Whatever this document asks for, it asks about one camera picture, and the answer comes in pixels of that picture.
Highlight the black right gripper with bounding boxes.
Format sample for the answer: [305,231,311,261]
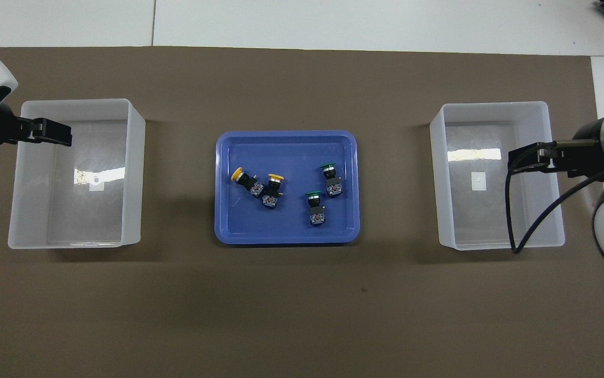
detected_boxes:
[509,119,604,178]

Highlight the yellow push button switch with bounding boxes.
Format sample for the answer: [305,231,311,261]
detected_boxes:
[261,173,286,209]
[231,166,266,198]

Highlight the green push button switch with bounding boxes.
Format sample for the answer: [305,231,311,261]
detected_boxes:
[320,162,345,198]
[304,190,327,227]

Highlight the translucent white plastic box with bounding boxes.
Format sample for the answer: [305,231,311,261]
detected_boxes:
[429,101,566,251]
[8,98,146,249]

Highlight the blue plastic tray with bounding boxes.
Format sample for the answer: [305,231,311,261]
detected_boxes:
[214,130,361,245]

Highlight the brown table mat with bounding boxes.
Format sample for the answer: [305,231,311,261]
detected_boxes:
[0,46,604,378]

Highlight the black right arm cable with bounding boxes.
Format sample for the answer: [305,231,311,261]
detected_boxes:
[506,156,604,254]

